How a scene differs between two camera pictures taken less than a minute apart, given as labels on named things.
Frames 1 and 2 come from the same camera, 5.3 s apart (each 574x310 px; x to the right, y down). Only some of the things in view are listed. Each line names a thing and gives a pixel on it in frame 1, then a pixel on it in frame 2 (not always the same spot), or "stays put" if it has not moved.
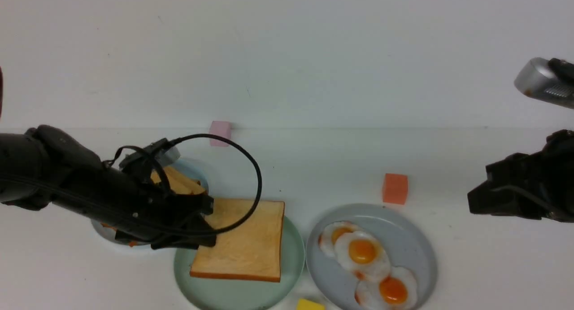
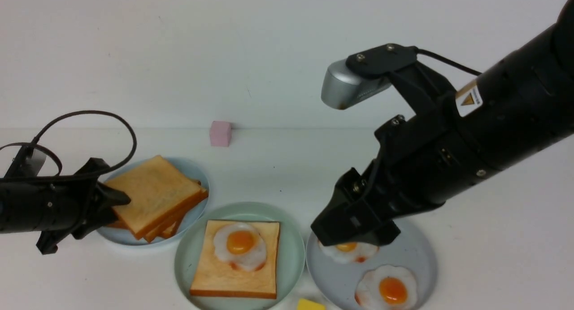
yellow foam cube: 304,304 stays put
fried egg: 396,290 stays put
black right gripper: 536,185 → 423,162
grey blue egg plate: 409,242 stays put
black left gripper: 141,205 → 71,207
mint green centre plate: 201,292 stays put
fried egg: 363,254 → 241,245
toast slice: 251,251 → 212,277
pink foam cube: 221,128 stays put
